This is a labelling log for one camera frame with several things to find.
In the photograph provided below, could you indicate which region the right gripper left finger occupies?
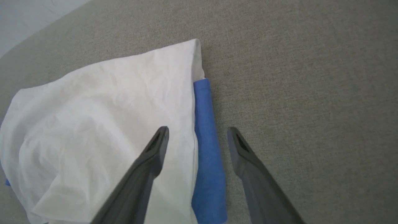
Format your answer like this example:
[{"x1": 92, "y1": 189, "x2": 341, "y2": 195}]
[{"x1": 90, "y1": 126, "x2": 169, "y2": 224}]

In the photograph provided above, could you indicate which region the blue and white garment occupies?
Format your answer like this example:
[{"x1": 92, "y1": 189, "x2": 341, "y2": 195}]
[{"x1": 0, "y1": 39, "x2": 228, "y2": 224}]

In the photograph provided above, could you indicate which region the blue cloth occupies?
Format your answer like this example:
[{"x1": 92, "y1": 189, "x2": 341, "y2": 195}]
[{"x1": 0, "y1": 0, "x2": 398, "y2": 224}]

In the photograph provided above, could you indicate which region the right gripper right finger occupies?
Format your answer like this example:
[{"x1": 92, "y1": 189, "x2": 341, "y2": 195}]
[{"x1": 227, "y1": 127, "x2": 306, "y2": 224}]

